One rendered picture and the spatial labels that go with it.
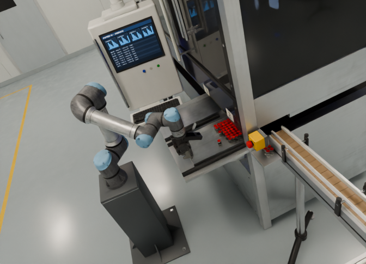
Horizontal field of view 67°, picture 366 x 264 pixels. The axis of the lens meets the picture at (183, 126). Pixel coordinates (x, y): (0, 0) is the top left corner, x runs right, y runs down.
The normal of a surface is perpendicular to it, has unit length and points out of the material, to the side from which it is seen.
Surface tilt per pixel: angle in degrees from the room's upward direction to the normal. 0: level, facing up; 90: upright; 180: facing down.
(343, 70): 90
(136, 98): 90
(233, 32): 90
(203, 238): 0
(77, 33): 90
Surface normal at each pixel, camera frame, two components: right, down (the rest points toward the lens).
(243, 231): -0.27, -0.74
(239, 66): 0.33, 0.53
